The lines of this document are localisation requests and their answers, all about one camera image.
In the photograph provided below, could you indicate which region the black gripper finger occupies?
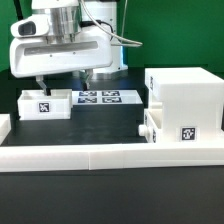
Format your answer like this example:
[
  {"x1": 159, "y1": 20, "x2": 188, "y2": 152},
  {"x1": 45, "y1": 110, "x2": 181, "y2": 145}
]
[
  {"x1": 36, "y1": 76, "x2": 51, "y2": 96},
  {"x1": 83, "y1": 69, "x2": 93, "y2": 91}
]

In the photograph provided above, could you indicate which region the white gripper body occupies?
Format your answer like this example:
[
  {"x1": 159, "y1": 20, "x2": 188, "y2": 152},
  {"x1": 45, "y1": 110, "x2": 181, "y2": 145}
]
[{"x1": 10, "y1": 32, "x2": 112, "y2": 78}]

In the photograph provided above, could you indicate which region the white drawer cabinet housing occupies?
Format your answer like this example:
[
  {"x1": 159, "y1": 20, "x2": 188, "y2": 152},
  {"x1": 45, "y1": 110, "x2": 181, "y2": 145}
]
[{"x1": 145, "y1": 67, "x2": 224, "y2": 143}]

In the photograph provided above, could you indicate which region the black pole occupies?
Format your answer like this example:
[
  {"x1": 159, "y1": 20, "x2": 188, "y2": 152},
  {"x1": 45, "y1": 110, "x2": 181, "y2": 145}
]
[{"x1": 13, "y1": 0, "x2": 23, "y2": 21}]

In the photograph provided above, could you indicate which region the white marker tag sheet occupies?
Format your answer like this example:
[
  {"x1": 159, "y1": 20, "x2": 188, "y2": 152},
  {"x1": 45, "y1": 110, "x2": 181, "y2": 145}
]
[{"x1": 72, "y1": 90, "x2": 142, "y2": 105}]

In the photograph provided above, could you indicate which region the white rear drawer box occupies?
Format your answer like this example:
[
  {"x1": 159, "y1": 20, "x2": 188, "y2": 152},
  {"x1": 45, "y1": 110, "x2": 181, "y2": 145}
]
[{"x1": 17, "y1": 89, "x2": 72, "y2": 120}]

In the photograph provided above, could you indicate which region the white plastic border frame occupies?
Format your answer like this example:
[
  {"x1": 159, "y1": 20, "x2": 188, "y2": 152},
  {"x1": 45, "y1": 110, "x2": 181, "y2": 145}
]
[{"x1": 0, "y1": 114, "x2": 224, "y2": 172}]

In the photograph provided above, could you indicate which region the white cable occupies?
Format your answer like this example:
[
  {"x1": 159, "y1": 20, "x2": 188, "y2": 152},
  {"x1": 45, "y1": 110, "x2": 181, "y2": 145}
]
[{"x1": 78, "y1": 0, "x2": 144, "y2": 48}]

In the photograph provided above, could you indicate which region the white drawer box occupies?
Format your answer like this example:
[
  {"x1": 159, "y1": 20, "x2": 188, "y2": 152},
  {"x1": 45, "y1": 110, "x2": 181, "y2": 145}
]
[
  {"x1": 17, "y1": 89, "x2": 72, "y2": 120},
  {"x1": 138, "y1": 109, "x2": 162, "y2": 143}
]

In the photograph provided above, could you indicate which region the white front drawer box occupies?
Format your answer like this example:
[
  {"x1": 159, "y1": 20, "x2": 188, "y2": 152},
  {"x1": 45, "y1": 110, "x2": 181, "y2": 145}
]
[{"x1": 138, "y1": 109, "x2": 162, "y2": 143}]

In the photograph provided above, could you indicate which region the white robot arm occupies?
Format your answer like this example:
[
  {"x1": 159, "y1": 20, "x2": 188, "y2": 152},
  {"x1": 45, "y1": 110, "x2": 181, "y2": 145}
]
[{"x1": 10, "y1": 0, "x2": 124, "y2": 94}]

